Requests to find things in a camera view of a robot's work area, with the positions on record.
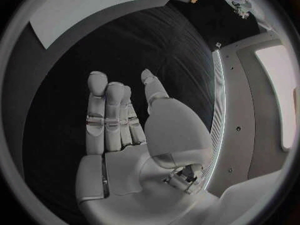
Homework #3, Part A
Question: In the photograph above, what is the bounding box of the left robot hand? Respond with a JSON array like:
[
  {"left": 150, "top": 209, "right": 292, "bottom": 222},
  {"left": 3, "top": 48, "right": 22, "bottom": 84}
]
[{"left": 218, "top": 0, "right": 255, "bottom": 20}]

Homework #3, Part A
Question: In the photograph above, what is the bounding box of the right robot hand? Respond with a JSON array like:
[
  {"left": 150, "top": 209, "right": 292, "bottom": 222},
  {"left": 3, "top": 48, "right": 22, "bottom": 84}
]
[{"left": 75, "top": 68, "right": 223, "bottom": 225}]

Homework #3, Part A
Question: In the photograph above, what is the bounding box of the white task board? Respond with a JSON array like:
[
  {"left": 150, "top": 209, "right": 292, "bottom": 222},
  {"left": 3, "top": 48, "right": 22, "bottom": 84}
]
[{"left": 29, "top": 0, "right": 175, "bottom": 50}]

